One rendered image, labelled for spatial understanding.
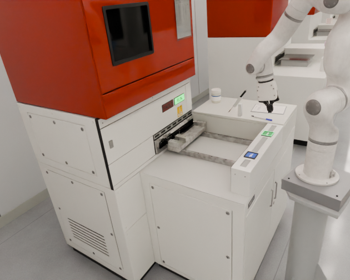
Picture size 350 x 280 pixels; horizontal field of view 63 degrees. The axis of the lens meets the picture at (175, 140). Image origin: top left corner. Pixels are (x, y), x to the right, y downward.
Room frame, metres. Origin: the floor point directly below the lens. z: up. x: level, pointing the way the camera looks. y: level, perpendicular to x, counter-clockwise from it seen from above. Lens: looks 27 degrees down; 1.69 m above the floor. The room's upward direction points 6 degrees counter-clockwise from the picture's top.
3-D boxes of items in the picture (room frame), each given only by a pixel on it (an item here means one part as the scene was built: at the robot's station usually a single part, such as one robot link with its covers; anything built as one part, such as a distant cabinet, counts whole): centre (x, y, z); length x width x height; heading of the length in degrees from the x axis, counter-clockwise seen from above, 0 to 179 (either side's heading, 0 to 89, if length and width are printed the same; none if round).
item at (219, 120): (1.82, -0.49, 0.89); 0.62 x 0.35 x 0.14; 54
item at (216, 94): (2.00, -0.34, 1.01); 0.07 x 0.07 x 0.10
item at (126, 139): (1.54, 0.11, 1.02); 0.82 x 0.03 x 0.40; 144
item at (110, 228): (1.74, 0.38, 0.41); 0.82 x 0.71 x 0.82; 144
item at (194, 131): (1.66, -0.09, 0.87); 0.36 x 0.08 x 0.03; 144
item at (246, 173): (1.30, -0.44, 0.89); 0.55 x 0.09 x 0.14; 144
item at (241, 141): (1.65, -0.33, 0.84); 0.50 x 0.02 x 0.03; 54
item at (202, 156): (1.43, -0.17, 0.84); 0.50 x 0.02 x 0.03; 54
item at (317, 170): (1.11, -0.66, 0.96); 0.19 x 0.19 x 0.18
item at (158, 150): (1.68, -0.01, 0.89); 0.44 x 0.02 x 0.10; 144
